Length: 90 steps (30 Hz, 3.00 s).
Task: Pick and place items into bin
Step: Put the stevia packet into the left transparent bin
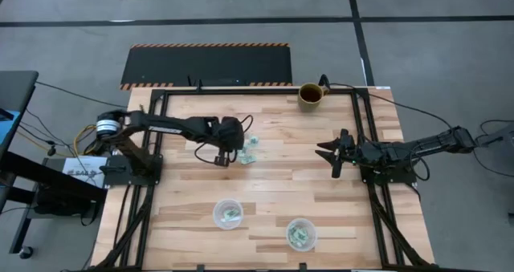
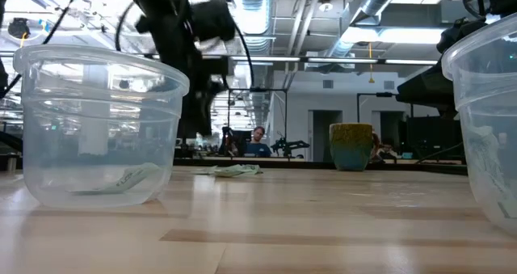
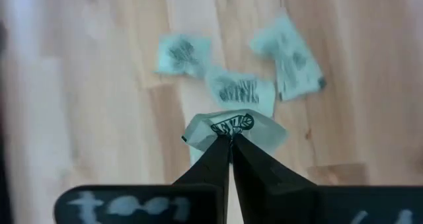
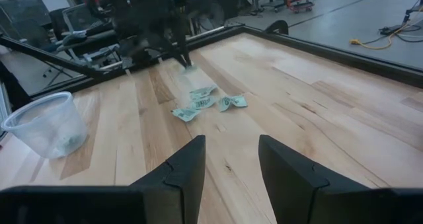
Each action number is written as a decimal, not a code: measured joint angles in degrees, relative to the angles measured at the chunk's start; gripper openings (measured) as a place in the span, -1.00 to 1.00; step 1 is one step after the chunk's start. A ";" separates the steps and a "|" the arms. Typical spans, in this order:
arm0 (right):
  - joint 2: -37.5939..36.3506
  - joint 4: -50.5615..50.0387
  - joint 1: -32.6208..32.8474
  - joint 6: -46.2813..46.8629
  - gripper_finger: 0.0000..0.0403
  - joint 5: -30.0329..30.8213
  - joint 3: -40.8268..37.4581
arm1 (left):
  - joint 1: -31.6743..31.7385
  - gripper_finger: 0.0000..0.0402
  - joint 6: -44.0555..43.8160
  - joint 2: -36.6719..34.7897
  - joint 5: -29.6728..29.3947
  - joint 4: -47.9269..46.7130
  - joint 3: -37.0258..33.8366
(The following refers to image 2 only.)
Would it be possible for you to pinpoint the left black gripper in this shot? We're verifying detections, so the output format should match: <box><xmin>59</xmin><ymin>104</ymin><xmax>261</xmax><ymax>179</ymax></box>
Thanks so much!
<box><xmin>176</xmin><ymin>57</ymin><xmax>231</xmax><ymax>141</ymax></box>

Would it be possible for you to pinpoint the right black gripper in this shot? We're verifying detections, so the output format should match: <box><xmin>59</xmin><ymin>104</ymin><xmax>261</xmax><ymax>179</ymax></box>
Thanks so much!
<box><xmin>396</xmin><ymin>61</ymin><xmax>458</xmax><ymax>118</ymax></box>

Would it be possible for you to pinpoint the long ceiling light strip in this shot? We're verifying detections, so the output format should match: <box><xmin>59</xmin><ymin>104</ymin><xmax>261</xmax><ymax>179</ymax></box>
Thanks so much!
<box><xmin>383</xmin><ymin>58</ymin><xmax>440</xmax><ymax>66</ymax></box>
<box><xmin>306</xmin><ymin>57</ymin><xmax>379</xmax><ymax>65</ymax></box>
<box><xmin>229</xmin><ymin>55</ymin><xmax>302</xmax><ymax>63</ymax></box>

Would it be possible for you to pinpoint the bright ceiling light panel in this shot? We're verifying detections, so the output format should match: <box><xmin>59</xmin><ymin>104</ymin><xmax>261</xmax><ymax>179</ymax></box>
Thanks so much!
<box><xmin>342</xmin><ymin>24</ymin><xmax>446</xmax><ymax>45</ymax></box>

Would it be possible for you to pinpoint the person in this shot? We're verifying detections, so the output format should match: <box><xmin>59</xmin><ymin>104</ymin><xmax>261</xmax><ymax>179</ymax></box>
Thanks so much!
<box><xmin>243</xmin><ymin>125</ymin><xmax>273</xmax><ymax>158</ymax></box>

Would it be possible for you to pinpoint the clear plastic round container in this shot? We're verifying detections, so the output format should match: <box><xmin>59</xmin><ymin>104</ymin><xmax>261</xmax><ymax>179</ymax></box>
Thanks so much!
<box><xmin>11</xmin><ymin>43</ymin><xmax>191</xmax><ymax>209</ymax></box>
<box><xmin>440</xmin><ymin>11</ymin><xmax>517</xmax><ymax>237</ymax></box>

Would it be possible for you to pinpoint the yellow and teal ceramic mug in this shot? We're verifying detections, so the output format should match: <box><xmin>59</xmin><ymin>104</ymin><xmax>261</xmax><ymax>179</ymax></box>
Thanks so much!
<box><xmin>329</xmin><ymin>122</ymin><xmax>382</xmax><ymax>172</ymax></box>

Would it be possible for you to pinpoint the black metal frame stand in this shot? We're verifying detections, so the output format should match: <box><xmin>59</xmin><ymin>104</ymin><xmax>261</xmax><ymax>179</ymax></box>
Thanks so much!
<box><xmin>226</xmin><ymin>86</ymin><xmax>288</xmax><ymax>158</ymax></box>
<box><xmin>355</xmin><ymin>91</ymin><xmax>415</xmax><ymax>124</ymax></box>

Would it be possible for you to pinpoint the yellow hanging cord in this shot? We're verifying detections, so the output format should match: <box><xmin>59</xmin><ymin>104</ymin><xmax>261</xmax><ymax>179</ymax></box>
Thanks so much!
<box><xmin>367</xmin><ymin>41</ymin><xmax>376</xmax><ymax>85</ymax></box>

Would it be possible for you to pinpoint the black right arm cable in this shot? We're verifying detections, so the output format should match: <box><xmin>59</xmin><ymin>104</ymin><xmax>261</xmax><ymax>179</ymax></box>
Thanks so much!
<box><xmin>414</xmin><ymin>141</ymin><xmax>464</xmax><ymax>165</ymax></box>

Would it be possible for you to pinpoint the black table edge frame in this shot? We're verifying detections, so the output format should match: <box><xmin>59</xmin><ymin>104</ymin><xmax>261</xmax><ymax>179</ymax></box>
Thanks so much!
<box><xmin>173</xmin><ymin>156</ymin><xmax>469</xmax><ymax>176</ymax></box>

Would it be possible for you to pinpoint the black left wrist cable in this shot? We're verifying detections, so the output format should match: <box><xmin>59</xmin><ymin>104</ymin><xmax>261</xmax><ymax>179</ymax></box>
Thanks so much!
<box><xmin>231</xmin><ymin>20</ymin><xmax>256</xmax><ymax>91</ymax></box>

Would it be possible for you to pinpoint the silver ribbed ventilation duct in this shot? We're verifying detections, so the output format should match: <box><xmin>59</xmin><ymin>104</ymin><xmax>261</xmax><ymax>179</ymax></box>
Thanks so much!
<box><xmin>230</xmin><ymin>0</ymin><xmax>280</xmax><ymax>57</ymax></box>

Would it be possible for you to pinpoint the black diagonal frame strut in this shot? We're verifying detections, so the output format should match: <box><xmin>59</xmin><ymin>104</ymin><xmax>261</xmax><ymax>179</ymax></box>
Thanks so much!
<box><xmin>0</xmin><ymin>129</ymin><xmax>24</xmax><ymax>153</ymax></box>

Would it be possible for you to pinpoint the black ceiling-hung camera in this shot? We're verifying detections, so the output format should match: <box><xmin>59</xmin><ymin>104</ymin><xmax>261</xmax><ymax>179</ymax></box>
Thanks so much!
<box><xmin>7</xmin><ymin>17</ymin><xmax>32</xmax><ymax>40</ymax></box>

